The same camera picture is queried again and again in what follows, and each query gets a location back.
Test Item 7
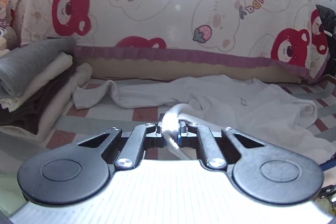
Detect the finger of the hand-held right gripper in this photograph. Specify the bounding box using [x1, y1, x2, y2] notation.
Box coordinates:
[321, 152, 336, 170]
[318, 183, 336, 203]

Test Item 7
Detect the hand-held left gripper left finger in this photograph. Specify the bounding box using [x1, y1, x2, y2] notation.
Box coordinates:
[77, 114, 167, 170]

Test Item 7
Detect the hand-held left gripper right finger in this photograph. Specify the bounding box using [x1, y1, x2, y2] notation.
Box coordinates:
[178, 120, 265, 170]

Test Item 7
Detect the white t-shirt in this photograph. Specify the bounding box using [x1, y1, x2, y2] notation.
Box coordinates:
[73, 74, 336, 161]

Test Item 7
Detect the stack of folded clothes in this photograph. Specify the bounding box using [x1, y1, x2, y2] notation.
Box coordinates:
[0, 61, 79, 135]
[0, 63, 93, 140]

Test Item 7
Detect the plaid floor mat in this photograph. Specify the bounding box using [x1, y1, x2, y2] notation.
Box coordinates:
[0, 77, 336, 188]

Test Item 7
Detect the beige bed base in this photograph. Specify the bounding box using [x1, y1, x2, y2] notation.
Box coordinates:
[75, 55, 302, 83]

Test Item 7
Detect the cream folded garment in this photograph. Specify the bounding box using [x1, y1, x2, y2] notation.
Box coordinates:
[0, 52, 74, 113]

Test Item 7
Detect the bear printed bed cover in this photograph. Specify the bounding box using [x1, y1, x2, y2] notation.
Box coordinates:
[8, 0, 331, 83]

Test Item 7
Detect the grey folded garment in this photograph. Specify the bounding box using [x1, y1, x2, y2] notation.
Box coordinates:
[0, 36, 78, 98]

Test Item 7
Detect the black bag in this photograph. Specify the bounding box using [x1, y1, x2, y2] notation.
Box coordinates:
[314, 5, 336, 77]

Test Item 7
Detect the grey rabbit plush toy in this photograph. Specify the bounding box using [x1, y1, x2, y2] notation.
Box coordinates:
[0, 25, 19, 51]

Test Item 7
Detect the pink plush toy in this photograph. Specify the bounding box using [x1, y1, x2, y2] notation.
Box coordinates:
[0, 0, 12, 28]

